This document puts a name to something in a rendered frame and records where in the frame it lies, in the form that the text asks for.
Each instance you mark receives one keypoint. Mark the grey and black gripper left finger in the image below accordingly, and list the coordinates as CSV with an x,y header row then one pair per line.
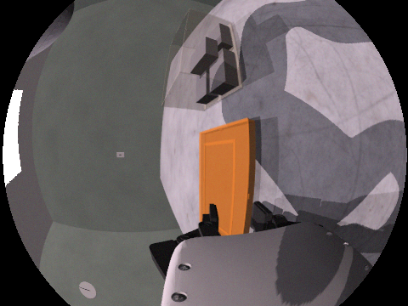
x,y
162,252

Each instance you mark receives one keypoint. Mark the translucent orange box lid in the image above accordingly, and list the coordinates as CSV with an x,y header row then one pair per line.
x,y
227,161

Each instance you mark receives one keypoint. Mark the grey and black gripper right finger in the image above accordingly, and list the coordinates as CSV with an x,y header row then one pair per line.
x,y
262,218

